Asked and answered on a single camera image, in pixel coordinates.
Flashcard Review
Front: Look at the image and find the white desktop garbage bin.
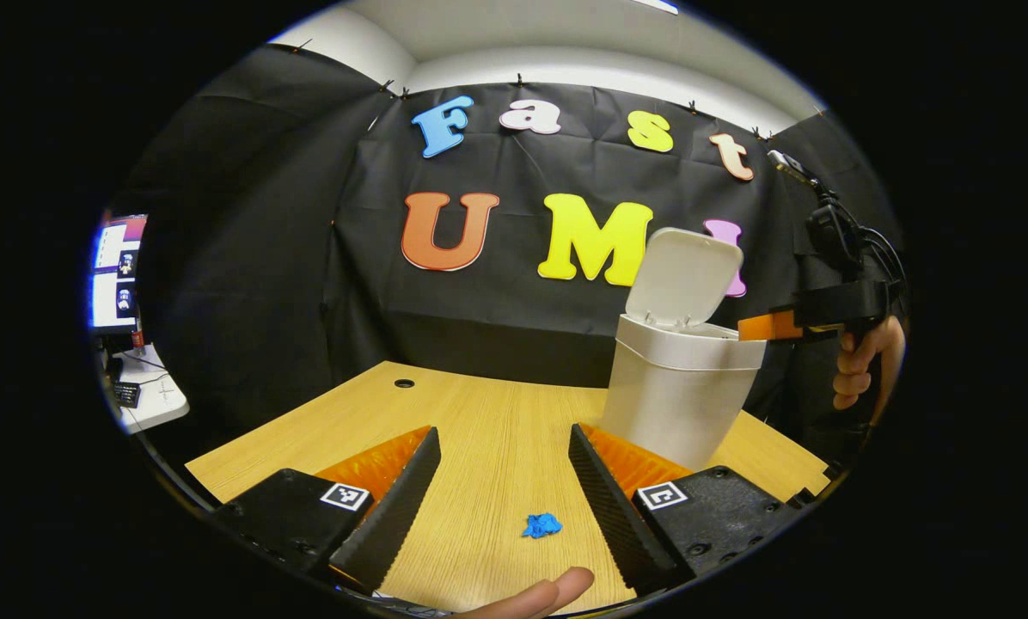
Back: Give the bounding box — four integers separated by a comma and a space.
600, 227, 768, 472

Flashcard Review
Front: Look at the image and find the wooden desktop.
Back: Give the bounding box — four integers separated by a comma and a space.
186, 361, 831, 616

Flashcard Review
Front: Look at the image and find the white side desk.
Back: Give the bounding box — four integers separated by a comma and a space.
106, 342, 191, 435

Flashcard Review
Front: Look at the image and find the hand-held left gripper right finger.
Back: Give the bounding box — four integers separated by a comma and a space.
568, 421, 816, 597

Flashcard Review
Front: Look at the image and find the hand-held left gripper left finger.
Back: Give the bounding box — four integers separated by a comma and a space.
213, 425, 443, 596

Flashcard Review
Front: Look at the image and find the computer monitor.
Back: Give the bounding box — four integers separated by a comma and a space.
91, 213, 149, 336

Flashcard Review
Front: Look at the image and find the black backdrop cloth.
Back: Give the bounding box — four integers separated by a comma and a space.
106, 43, 906, 465

